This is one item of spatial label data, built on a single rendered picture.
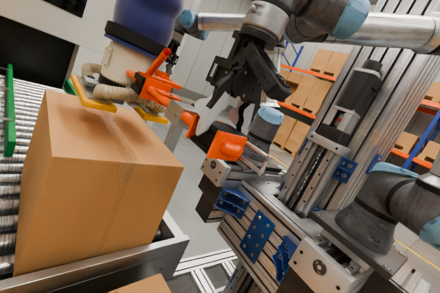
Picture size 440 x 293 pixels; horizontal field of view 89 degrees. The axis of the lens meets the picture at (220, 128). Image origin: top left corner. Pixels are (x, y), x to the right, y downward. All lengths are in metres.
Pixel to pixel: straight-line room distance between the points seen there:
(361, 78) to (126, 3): 0.84
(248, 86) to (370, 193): 0.51
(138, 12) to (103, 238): 0.74
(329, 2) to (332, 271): 0.58
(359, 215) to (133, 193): 0.68
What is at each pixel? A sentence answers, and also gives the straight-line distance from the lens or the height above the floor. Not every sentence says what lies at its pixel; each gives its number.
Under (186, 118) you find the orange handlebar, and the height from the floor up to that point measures 1.18.
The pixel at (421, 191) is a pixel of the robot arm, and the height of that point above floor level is 1.24.
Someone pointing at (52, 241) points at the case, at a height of 0.68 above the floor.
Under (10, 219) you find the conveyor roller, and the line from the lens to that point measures 1.12.
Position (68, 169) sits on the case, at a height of 0.91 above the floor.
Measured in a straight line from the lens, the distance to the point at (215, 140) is 0.37.
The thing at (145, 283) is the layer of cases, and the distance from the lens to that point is 0.98.
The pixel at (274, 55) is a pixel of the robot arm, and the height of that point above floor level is 1.50.
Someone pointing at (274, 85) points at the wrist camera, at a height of 1.31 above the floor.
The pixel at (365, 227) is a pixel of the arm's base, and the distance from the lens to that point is 0.78.
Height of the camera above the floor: 1.27
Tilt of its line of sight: 10 degrees down
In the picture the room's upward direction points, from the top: 24 degrees clockwise
